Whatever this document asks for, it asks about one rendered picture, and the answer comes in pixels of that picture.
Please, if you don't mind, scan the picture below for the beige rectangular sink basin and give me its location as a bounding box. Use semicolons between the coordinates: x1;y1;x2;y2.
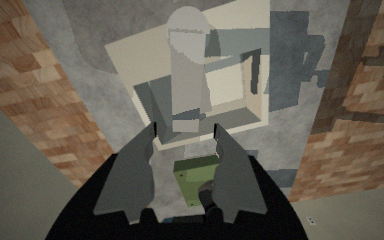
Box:
104;0;270;150

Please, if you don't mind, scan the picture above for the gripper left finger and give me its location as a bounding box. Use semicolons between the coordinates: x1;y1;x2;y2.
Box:
45;121;157;240

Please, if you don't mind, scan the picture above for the grey mixer tap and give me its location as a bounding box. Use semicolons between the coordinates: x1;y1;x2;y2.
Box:
166;6;212;132

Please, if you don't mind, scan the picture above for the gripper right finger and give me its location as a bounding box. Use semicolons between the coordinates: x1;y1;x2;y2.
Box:
212;123;308;240

